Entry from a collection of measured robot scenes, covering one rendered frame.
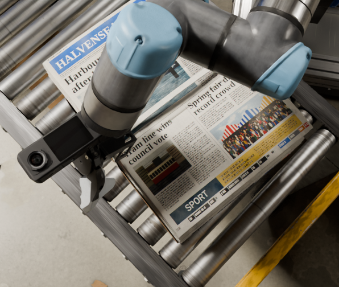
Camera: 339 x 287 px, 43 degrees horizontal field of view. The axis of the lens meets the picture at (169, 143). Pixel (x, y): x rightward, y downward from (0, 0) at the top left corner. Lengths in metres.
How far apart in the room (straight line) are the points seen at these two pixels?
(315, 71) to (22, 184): 1.21
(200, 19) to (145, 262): 0.53
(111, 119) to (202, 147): 0.21
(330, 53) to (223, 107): 1.11
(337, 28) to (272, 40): 1.32
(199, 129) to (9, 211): 1.22
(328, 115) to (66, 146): 0.63
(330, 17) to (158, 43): 1.45
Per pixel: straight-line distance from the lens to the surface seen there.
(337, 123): 1.02
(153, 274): 0.90
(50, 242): 1.75
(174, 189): 0.68
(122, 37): 0.45
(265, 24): 0.55
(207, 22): 0.54
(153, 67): 0.46
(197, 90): 0.72
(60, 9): 1.09
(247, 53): 0.53
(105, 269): 1.71
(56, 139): 0.57
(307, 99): 1.01
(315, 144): 0.99
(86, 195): 0.67
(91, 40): 0.77
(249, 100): 0.73
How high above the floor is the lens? 1.70
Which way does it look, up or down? 75 degrees down
